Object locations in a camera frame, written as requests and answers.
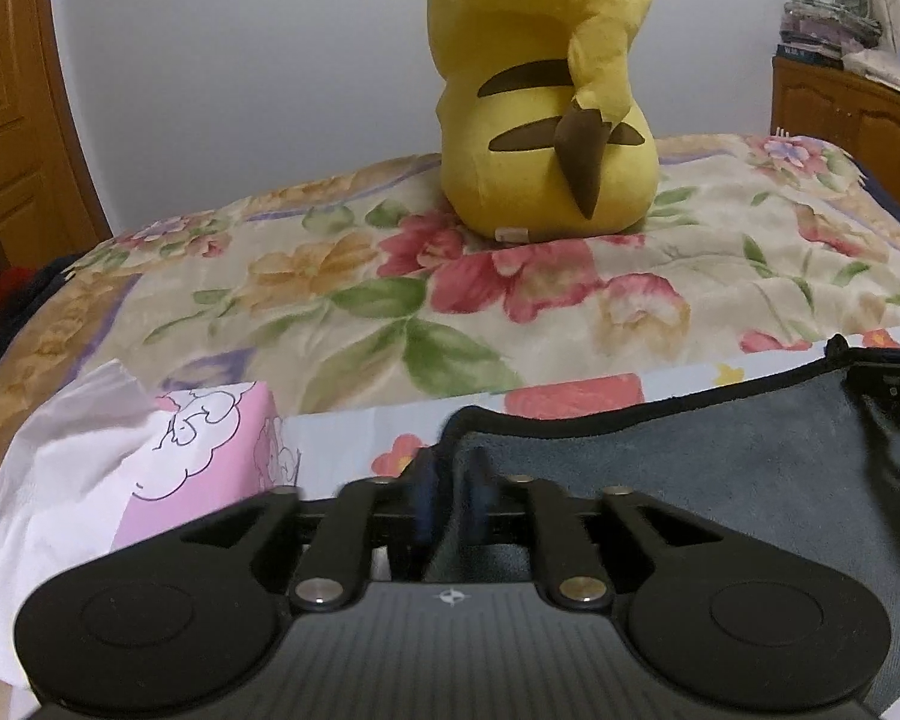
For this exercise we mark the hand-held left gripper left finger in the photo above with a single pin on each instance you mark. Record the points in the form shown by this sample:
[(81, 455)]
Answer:
[(424, 499)]

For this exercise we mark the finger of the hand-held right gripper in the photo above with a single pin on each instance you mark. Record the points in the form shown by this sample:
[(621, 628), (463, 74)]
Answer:
[(889, 382)]

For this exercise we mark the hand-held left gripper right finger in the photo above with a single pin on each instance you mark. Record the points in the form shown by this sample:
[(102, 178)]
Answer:
[(480, 491)]

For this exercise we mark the grey towel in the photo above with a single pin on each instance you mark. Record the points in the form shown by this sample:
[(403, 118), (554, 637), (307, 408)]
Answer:
[(645, 427)]

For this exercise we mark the floral blanket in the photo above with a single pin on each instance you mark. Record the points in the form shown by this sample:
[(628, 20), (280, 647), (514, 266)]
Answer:
[(360, 277)]

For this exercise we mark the wooden cabinet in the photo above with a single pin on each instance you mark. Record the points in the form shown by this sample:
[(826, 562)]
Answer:
[(847, 109)]

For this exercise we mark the white and blue packet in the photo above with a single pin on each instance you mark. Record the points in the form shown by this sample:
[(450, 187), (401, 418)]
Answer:
[(896, 67)]

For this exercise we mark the stack of folded cloths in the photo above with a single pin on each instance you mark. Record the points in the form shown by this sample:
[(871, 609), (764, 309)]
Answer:
[(825, 26)]

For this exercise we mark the yellow plush toy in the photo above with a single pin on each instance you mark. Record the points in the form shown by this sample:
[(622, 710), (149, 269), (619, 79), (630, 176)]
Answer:
[(540, 112)]

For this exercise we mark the dark cloth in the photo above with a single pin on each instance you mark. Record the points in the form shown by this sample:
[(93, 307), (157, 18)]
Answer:
[(4, 300)]

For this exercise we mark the wooden door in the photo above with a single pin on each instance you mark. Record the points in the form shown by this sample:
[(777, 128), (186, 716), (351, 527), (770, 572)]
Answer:
[(15, 105)]

